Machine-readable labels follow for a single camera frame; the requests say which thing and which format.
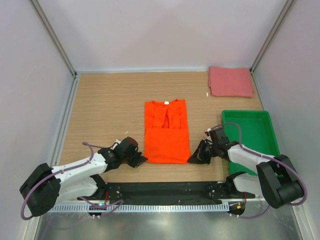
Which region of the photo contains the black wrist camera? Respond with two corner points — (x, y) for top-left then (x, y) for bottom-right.
(208, 127), (230, 146)
(113, 136), (138, 154)

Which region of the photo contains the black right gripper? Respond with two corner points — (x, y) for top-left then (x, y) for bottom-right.
(188, 139), (219, 165)

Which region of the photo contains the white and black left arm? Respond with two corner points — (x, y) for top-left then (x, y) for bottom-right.
(19, 147), (147, 220)

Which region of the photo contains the folded pink t shirt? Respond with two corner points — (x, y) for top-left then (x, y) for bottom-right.
(208, 66), (254, 98)

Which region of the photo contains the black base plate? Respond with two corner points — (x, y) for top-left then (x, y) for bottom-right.
(76, 180), (257, 207)

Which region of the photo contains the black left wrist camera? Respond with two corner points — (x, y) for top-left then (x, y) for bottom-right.
(113, 136), (138, 154)

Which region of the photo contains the right aluminium corner post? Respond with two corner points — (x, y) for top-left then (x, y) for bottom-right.
(250, 0), (297, 75)

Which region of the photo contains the orange t shirt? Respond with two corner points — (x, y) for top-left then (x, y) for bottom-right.
(144, 99), (191, 165)

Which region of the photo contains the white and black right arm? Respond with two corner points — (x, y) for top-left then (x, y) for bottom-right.
(187, 140), (308, 209)

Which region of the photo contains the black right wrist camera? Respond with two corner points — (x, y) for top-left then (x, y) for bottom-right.
(208, 127), (230, 146)

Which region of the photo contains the left aluminium corner post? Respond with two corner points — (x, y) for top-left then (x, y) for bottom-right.
(29, 0), (77, 79)

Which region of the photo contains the aluminium front frame rail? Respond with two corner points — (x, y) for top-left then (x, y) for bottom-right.
(29, 181), (305, 205)

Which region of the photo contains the white slotted cable duct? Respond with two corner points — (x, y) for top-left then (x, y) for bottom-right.
(48, 202), (229, 213)

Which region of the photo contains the aluminium corner post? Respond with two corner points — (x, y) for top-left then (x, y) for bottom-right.
(29, 0), (77, 79)
(250, 0), (297, 75)

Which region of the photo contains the green plastic tray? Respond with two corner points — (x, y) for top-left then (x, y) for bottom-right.
(221, 110), (281, 176)

